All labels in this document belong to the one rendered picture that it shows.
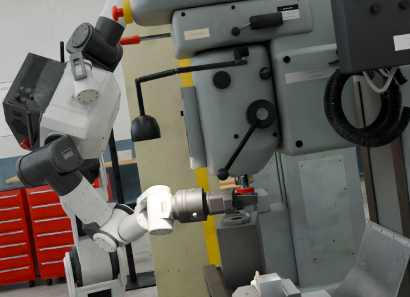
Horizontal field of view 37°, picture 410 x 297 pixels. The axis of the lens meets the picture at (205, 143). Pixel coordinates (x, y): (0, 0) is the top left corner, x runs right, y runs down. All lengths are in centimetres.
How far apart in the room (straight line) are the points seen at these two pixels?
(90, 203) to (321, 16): 82
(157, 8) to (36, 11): 945
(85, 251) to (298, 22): 110
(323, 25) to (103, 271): 114
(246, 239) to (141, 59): 166
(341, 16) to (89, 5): 961
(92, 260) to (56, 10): 889
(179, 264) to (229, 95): 200
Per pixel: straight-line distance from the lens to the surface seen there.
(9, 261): 649
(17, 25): 1094
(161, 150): 332
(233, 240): 190
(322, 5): 156
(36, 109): 184
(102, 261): 218
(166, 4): 149
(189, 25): 149
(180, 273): 342
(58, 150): 174
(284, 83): 151
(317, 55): 153
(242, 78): 151
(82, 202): 180
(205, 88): 152
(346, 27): 130
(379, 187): 176
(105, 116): 186
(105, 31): 199
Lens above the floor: 148
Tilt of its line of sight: 3 degrees down
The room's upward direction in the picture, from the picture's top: 9 degrees counter-clockwise
